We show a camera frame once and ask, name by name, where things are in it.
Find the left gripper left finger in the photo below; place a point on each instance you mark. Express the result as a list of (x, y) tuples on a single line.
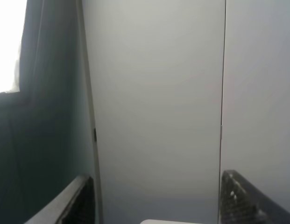
[(74, 205)]

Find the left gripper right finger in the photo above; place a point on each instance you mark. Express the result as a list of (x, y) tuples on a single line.
[(241, 202)]

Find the dark teal curtain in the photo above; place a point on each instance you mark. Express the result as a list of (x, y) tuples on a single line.
[(46, 135)]

